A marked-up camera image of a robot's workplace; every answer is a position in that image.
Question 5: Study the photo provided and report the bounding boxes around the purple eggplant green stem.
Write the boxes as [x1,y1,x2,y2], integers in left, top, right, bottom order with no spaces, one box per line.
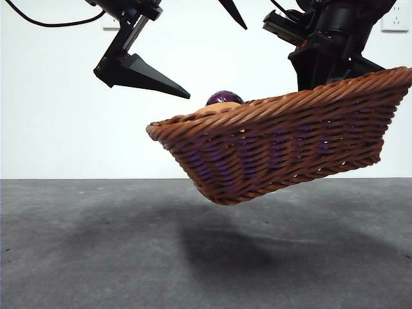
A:
[205,91,245,106]

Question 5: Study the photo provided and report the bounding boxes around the brown potato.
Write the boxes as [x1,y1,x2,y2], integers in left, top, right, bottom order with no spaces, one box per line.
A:
[189,102,241,117]

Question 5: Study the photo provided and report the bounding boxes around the brown wicker basket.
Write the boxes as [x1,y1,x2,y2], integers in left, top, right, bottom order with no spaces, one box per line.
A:
[145,66,412,206]

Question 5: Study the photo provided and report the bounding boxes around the white wall socket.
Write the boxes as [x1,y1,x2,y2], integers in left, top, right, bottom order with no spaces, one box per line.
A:
[102,15,122,32]
[381,5,412,33]

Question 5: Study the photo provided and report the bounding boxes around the black cable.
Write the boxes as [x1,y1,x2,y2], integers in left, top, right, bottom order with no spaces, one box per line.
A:
[5,0,106,28]
[270,0,292,13]

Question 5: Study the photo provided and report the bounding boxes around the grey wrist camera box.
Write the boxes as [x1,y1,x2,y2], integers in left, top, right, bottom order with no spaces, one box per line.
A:
[262,9,315,48]

